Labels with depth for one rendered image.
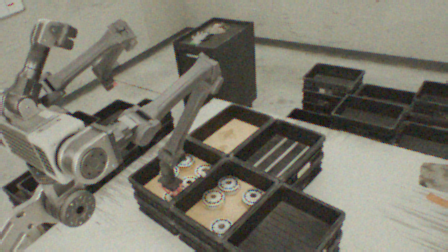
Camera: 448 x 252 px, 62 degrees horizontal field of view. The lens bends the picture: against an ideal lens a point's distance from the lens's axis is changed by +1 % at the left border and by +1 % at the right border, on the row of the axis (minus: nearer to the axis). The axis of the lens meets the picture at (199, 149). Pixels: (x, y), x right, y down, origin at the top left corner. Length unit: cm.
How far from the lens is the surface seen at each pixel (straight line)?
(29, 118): 120
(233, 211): 165
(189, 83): 125
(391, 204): 193
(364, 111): 292
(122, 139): 108
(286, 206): 167
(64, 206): 136
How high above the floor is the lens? 205
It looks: 37 degrees down
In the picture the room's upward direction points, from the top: 10 degrees counter-clockwise
